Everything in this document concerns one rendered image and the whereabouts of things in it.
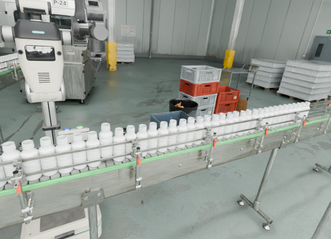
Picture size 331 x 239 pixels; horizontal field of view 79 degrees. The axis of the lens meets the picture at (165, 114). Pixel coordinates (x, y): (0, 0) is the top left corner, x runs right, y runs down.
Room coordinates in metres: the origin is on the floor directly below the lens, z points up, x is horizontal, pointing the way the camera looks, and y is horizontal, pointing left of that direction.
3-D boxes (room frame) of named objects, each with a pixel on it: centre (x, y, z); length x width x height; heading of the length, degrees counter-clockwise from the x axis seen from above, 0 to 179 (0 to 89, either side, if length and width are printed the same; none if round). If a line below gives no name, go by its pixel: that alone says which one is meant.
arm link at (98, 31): (0.90, 0.32, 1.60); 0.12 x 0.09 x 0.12; 31
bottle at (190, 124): (1.04, -0.15, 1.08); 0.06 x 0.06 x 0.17
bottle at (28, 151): (0.65, 0.52, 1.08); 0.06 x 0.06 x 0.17
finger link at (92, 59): (0.91, 0.33, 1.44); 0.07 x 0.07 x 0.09; 29
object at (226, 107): (3.96, -1.11, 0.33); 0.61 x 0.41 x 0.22; 123
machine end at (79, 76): (4.70, 2.53, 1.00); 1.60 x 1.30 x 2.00; 12
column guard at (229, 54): (10.78, -3.00, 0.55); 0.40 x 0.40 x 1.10; 30
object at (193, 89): (3.53, -0.56, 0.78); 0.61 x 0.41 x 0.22; 127
